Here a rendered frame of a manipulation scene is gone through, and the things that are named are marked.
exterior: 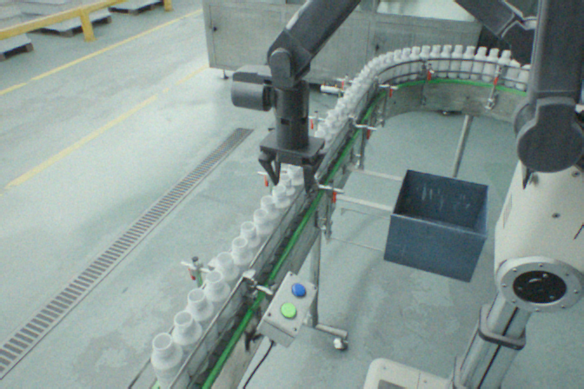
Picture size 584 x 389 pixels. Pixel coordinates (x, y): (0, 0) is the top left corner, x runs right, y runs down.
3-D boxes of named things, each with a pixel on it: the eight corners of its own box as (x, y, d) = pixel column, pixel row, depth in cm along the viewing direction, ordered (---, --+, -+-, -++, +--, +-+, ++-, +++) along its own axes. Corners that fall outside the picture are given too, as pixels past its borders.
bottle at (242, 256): (233, 298, 107) (226, 251, 97) (233, 280, 112) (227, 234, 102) (256, 296, 108) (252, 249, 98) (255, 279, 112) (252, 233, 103)
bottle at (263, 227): (255, 267, 116) (252, 222, 106) (251, 253, 120) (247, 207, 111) (276, 263, 117) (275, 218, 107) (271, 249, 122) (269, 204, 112)
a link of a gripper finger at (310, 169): (313, 205, 75) (314, 160, 70) (275, 195, 77) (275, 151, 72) (325, 184, 80) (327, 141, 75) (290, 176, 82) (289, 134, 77)
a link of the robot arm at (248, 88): (291, 51, 59) (311, 36, 66) (219, 42, 63) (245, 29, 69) (291, 128, 66) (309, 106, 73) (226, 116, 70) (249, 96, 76)
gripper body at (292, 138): (313, 166, 71) (314, 126, 66) (258, 154, 74) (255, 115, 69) (325, 148, 75) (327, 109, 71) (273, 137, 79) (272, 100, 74)
